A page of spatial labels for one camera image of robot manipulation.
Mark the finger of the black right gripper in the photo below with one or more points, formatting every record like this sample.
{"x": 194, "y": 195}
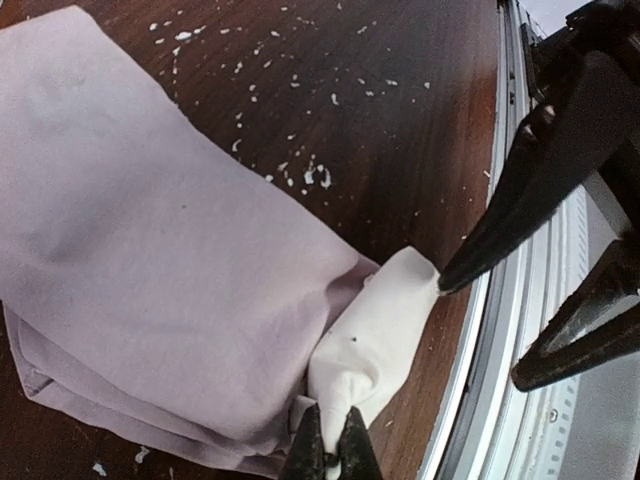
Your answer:
{"x": 580, "y": 337}
{"x": 555, "y": 148}

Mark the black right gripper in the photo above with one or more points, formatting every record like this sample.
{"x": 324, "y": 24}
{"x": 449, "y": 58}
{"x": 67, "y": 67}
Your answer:
{"x": 595, "y": 30}

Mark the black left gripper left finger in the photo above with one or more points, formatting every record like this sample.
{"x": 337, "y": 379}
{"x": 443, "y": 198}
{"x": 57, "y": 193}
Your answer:
{"x": 305, "y": 460}

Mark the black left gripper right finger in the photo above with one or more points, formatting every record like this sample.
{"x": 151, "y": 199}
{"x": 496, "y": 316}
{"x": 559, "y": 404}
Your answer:
{"x": 355, "y": 451}

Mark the pink and white underwear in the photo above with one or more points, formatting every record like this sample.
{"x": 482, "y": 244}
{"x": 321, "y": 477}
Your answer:
{"x": 155, "y": 287}

